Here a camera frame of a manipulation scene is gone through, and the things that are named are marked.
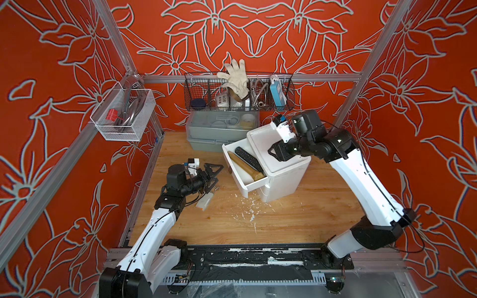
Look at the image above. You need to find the gold microphone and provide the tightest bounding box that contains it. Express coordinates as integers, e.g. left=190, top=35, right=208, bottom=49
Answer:
left=227, top=151, right=265, bottom=181

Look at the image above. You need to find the white top drawer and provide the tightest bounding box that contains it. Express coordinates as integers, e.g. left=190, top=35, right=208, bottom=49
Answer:
left=222, top=139, right=269, bottom=197

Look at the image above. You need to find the white drawer cabinet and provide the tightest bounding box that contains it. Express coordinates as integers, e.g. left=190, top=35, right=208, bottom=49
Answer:
left=247, top=124, right=311, bottom=203

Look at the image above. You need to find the white power strip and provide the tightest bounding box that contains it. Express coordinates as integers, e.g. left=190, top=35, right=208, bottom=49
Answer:
left=215, top=92, right=230, bottom=108

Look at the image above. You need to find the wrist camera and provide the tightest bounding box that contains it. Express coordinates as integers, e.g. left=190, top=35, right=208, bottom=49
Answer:
left=184, top=158, right=200, bottom=177
left=271, top=114, right=296, bottom=143

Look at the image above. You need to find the white wire wall basket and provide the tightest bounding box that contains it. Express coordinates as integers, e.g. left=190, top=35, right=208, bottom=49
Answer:
left=90, top=83, right=155, bottom=142

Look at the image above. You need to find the white work glove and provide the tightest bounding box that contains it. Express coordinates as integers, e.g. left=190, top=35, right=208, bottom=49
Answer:
left=217, top=59, right=249, bottom=101

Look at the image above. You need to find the small white orange packet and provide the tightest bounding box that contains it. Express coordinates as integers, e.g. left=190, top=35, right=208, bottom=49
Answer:
left=195, top=192, right=214, bottom=211

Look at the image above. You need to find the red item in basket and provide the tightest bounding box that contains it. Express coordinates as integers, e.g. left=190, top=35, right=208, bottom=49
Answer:
left=105, top=109, right=118, bottom=123

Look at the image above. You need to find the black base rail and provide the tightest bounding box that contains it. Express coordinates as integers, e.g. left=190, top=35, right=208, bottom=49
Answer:
left=172, top=243, right=354, bottom=283

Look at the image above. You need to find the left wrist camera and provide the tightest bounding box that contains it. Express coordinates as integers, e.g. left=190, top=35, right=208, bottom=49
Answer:
left=184, top=158, right=200, bottom=177

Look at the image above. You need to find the blue white box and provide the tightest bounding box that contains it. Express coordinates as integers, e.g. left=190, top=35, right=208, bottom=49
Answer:
left=270, top=74, right=287, bottom=110

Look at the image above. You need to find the dark blue round lid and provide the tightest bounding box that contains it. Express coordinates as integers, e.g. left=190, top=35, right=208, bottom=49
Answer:
left=190, top=98, right=207, bottom=111

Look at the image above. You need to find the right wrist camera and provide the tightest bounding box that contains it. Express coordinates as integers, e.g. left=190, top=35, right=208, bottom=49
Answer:
left=271, top=114, right=296, bottom=143

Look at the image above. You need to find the grey plastic bin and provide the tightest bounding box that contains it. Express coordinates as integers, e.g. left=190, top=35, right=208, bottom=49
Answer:
left=186, top=111, right=260, bottom=152

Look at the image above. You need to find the black wire wall basket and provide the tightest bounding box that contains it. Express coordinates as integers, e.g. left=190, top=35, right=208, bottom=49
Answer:
left=184, top=72, right=297, bottom=112

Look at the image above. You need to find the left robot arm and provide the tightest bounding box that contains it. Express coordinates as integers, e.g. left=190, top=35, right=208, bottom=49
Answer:
left=98, top=163, right=224, bottom=298

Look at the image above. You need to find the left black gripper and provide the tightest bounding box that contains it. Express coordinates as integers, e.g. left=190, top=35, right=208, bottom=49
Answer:
left=179, top=164, right=223, bottom=198

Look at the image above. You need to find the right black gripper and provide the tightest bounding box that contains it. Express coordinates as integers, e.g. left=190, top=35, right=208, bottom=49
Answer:
left=265, top=135, right=314, bottom=161

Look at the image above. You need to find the black sparkly microphone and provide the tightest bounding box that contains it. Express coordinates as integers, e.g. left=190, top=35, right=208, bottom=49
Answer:
left=234, top=147, right=263, bottom=173

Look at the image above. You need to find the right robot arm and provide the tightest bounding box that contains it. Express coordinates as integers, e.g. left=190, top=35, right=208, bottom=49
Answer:
left=268, top=110, right=416, bottom=261

